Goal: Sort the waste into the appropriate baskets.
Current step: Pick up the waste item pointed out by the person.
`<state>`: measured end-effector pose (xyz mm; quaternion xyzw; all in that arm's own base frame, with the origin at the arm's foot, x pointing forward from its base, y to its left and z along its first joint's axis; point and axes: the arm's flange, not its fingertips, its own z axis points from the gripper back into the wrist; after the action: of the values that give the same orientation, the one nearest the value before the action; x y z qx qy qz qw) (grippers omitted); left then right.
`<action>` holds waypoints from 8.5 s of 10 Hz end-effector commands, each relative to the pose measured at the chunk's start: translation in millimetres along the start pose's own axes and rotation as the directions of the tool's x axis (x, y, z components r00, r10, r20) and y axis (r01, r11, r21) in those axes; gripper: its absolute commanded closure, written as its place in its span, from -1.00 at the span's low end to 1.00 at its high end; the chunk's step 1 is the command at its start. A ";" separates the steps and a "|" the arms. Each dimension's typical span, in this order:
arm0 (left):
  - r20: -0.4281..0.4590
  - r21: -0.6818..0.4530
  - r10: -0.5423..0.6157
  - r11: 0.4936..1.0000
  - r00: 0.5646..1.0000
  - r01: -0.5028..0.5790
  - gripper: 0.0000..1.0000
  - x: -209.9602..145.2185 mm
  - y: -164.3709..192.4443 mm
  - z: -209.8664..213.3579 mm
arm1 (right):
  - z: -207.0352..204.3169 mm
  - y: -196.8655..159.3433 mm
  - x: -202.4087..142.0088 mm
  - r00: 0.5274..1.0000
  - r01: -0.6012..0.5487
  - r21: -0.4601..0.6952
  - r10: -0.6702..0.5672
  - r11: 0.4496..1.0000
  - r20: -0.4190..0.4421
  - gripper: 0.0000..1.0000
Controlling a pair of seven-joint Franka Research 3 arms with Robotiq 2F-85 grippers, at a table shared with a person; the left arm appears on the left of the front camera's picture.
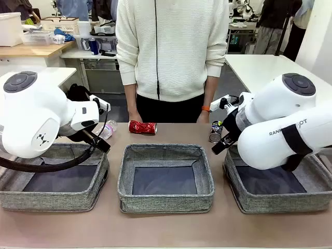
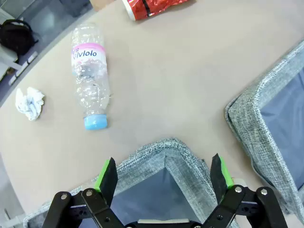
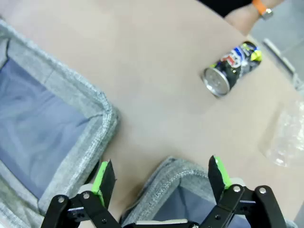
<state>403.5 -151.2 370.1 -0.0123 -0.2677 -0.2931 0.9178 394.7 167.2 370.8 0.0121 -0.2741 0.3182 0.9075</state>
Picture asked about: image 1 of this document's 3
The person in white sweater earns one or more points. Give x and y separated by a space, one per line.
176 52

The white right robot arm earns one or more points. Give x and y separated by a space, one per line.
272 116

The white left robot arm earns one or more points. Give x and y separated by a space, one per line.
26 116

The white cylindrical container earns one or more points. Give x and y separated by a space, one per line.
83 28

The background workbench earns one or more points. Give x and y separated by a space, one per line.
241 27

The clear plastic bin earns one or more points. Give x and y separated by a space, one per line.
36 38

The person's right hand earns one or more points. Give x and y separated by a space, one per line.
133 117

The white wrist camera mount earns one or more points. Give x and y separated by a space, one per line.
99 102
219 104

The person's right forearm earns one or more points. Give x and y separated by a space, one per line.
130 98

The grey fabric basket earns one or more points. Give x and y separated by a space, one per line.
52 199
166 202
280 203

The background person blue top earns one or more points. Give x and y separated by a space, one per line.
75 7

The black backpack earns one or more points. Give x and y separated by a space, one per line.
77 93

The crushed dark blue can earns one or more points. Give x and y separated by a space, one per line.
215 135

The crushed red soda can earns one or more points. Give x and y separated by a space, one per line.
142 127

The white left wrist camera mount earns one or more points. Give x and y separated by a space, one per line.
99 102

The background person light top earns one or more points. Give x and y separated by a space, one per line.
301 31

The wooden top table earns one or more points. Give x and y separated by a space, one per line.
26 50

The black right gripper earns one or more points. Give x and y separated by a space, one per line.
232 124

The white storage box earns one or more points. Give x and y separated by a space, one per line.
10 28

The background person dark clothes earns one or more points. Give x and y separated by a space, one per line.
275 20

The clear bottle pink label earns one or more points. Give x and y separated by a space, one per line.
110 128

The orange wrist watch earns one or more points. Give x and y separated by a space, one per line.
205 109

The blue cloth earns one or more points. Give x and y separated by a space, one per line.
66 35

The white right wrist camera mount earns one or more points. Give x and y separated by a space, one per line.
219 104

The background person brown top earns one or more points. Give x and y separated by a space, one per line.
20 7

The person's left hand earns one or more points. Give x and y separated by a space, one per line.
204 118

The blue drink bottle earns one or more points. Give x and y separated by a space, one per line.
94 46

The white desk with shelf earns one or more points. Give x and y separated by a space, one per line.
77 55

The person's left forearm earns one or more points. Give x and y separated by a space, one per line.
210 90

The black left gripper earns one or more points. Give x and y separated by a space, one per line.
91 136

